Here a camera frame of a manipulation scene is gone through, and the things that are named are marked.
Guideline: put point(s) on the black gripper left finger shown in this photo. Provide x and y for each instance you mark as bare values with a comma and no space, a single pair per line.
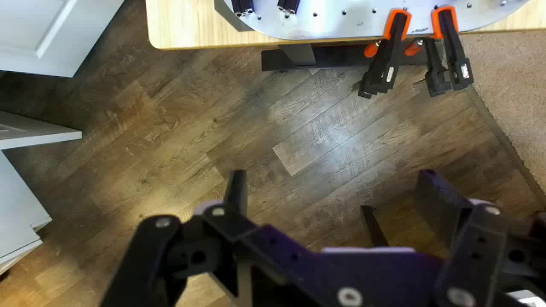
163,253

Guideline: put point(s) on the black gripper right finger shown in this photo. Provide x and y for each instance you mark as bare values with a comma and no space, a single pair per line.
474,236

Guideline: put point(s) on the white shelf furniture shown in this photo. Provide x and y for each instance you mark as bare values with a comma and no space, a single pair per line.
20,212

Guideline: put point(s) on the orange black clamp right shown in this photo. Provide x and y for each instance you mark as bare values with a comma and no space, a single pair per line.
447,64

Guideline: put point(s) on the orange black clamp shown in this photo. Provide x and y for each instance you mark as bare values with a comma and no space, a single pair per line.
447,64
389,57

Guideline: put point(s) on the orange black clamp left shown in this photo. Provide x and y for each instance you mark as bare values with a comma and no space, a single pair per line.
389,57

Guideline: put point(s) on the black table leg base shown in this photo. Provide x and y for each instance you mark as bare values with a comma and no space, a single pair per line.
295,57

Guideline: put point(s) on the wooden table top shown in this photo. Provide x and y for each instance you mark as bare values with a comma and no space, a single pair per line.
194,25

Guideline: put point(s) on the white cabinet door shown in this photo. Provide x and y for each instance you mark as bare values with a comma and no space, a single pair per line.
51,37

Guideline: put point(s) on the silver round robot base plate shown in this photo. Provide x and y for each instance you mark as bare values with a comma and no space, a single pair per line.
346,20

